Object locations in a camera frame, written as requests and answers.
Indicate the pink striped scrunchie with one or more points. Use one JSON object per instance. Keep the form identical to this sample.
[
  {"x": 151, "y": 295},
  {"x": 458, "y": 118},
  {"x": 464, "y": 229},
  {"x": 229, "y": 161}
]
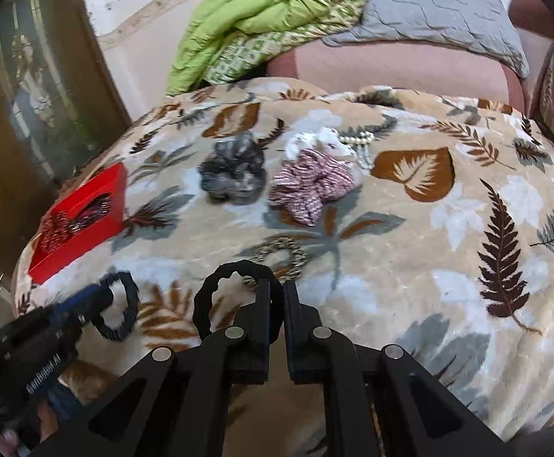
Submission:
[{"x": 312, "y": 183}]

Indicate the white scrunchie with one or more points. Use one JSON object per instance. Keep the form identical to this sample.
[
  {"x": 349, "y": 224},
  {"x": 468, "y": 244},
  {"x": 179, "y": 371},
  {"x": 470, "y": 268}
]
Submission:
[{"x": 305, "y": 142}]

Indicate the wooden door with glass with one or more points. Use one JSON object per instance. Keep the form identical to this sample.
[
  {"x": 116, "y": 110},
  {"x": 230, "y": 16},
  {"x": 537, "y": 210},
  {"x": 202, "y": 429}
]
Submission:
[{"x": 0, "y": 152}]

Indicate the grey scrunchie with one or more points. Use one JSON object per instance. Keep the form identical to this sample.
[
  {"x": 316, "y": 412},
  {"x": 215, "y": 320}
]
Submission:
[{"x": 231, "y": 169}]

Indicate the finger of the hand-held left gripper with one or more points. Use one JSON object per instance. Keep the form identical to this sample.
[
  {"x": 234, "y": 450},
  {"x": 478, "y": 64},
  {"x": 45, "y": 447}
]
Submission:
[{"x": 89, "y": 300}]

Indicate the beige leaf print blanket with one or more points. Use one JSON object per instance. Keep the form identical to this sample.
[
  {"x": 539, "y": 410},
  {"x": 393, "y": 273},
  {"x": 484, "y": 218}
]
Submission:
[{"x": 400, "y": 257}]

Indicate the grey quilted pillow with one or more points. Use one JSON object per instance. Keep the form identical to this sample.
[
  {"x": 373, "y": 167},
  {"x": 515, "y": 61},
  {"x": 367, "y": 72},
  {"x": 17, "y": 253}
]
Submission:
[{"x": 424, "y": 4}]

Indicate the red box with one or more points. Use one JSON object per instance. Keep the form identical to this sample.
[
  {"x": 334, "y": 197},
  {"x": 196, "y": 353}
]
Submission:
[{"x": 105, "y": 185}]

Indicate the green quilt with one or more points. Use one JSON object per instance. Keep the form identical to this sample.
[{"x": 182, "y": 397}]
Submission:
[{"x": 238, "y": 24}]

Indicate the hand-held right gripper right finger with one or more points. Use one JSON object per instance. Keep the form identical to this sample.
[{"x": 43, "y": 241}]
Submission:
[{"x": 296, "y": 323}]

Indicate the red black patterned scrunchie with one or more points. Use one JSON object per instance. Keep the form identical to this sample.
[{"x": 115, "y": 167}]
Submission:
[{"x": 58, "y": 233}]

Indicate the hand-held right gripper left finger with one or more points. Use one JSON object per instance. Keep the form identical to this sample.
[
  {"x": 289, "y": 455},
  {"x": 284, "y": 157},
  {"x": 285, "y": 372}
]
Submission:
[{"x": 260, "y": 316}]

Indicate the pink sofa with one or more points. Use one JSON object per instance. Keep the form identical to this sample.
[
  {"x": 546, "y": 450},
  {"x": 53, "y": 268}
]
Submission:
[{"x": 376, "y": 64}]

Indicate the navy ribbed scrunchie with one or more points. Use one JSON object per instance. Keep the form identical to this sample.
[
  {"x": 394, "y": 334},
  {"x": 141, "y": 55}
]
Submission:
[{"x": 131, "y": 295}]

